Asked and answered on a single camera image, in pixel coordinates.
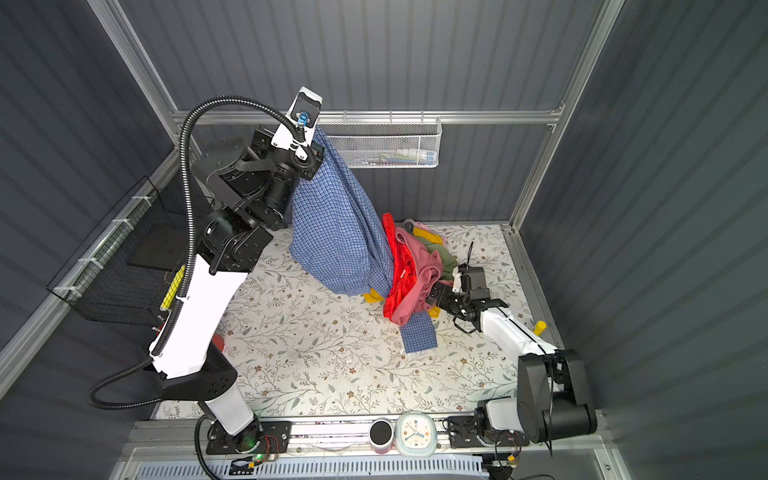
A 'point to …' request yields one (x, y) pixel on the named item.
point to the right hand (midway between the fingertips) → (440, 298)
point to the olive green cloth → (449, 261)
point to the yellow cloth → (373, 296)
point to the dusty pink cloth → (429, 279)
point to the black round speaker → (381, 436)
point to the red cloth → (404, 271)
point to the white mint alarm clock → (416, 434)
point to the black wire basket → (123, 270)
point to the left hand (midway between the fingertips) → (289, 111)
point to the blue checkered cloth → (418, 331)
